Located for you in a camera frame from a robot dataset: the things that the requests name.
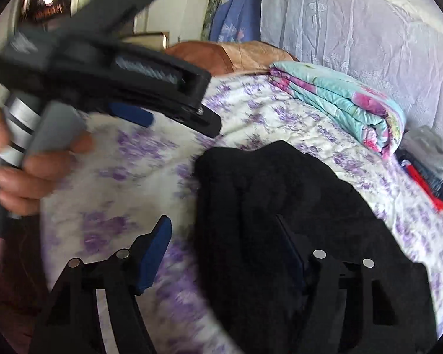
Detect black pants with smiley patch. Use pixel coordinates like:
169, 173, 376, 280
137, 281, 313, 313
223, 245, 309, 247
193, 140, 439, 354

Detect pink sleeved left forearm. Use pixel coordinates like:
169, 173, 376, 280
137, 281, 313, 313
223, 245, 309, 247
0, 235, 48, 353

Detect person's left hand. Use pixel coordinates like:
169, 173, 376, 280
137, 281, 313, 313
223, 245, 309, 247
0, 101, 97, 217

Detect purple floral bed sheet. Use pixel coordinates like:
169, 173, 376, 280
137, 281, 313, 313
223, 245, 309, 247
41, 75, 443, 353

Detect brown pillow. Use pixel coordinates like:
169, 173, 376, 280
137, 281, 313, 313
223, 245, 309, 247
165, 41, 298, 77

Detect blue patterned hanging cloth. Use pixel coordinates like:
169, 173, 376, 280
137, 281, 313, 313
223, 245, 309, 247
209, 0, 262, 43

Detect folded red garment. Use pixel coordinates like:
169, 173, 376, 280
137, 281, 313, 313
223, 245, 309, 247
400, 160, 443, 212

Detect folded colourful floral blanket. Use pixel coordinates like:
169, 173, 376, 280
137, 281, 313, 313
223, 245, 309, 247
270, 61, 406, 159

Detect folded blue jeans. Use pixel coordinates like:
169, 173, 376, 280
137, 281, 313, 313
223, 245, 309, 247
395, 149, 443, 201

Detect folded grey sweater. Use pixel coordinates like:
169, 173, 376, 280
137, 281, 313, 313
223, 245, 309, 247
401, 125, 443, 179

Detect white embroidered headboard cover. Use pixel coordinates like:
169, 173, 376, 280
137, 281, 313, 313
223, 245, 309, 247
261, 0, 443, 138

